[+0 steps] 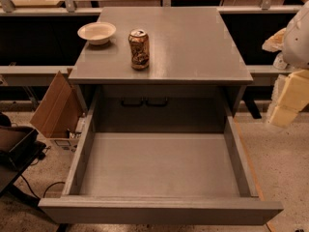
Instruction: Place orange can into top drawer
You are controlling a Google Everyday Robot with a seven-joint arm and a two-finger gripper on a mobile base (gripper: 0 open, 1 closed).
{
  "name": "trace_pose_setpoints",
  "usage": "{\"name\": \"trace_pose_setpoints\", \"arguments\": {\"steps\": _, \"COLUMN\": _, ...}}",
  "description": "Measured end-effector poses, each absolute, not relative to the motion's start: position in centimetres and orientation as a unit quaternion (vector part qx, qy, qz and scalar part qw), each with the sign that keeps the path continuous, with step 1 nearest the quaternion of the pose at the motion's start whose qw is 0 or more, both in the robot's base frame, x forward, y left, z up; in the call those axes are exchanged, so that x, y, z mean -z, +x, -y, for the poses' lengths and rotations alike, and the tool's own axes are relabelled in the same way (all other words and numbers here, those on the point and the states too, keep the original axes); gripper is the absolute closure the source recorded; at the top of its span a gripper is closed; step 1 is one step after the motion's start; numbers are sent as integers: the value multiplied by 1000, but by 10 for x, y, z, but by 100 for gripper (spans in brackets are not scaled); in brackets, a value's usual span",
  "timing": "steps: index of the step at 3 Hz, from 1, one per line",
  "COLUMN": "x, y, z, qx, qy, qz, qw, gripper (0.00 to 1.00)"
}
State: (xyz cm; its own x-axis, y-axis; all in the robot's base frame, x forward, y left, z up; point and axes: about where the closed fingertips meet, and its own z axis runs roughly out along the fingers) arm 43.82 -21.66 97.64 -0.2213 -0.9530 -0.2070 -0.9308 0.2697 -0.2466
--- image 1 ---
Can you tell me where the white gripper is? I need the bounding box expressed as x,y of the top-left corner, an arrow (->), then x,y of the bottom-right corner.
262,28 -> 309,128

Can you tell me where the orange soda can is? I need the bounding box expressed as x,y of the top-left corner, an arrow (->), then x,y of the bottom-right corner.
128,29 -> 150,71

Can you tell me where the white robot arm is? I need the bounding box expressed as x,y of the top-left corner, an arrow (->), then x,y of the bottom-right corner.
262,1 -> 309,129

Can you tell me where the open grey top drawer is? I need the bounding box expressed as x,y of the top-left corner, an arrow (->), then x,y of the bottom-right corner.
40,86 -> 283,225

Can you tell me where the clear pump bottle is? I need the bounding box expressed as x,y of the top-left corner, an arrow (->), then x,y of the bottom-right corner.
273,52 -> 288,70

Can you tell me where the grey cabinet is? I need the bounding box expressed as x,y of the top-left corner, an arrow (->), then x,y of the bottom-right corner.
70,8 -> 252,132

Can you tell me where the white ceramic bowl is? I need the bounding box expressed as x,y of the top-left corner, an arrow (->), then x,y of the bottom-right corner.
77,22 -> 116,45

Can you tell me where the brown cardboard box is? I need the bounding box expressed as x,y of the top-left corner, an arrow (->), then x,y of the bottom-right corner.
30,72 -> 84,151

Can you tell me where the dark tray on stand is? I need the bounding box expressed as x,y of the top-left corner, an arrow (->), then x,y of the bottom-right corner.
0,113 -> 46,209

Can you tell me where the grey shelf rail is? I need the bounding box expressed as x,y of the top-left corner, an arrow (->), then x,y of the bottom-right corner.
0,66 -> 73,86

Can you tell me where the black floor cable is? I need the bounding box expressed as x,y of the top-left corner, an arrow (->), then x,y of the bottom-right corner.
19,174 -> 67,200

